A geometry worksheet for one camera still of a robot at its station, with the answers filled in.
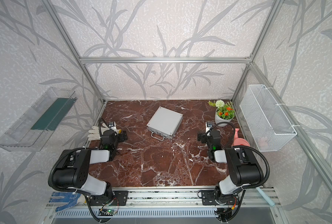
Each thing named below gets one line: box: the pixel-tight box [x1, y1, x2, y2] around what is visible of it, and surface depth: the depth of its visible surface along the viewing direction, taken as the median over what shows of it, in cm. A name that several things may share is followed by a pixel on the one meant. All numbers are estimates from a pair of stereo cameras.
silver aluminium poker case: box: [146, 106, 184, 142], surface depth 101 cm
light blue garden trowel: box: [255, 186, 276, 207], surface depth 74 cm
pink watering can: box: [231, 127, 251, 147], surface depth 84 cm
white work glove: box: [87, 122, 110, 141], surface depth 102 cm
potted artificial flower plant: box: [207, 99, 236, 127], surface depth 98 cm
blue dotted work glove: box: [48, 191, 82, 212], surface depth 75 cm
